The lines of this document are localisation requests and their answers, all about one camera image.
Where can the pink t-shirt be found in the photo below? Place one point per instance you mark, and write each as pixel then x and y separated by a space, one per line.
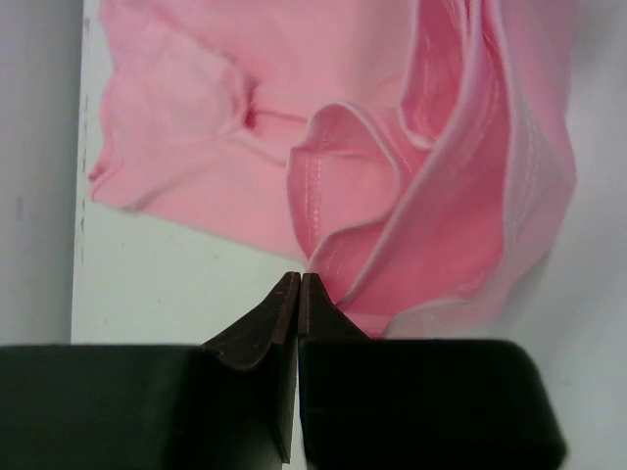
pixel 413 154

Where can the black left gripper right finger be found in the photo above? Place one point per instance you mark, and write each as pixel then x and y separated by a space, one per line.
pixel 417 404

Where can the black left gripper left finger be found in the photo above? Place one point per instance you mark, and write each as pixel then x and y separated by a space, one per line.
pixel 226 404

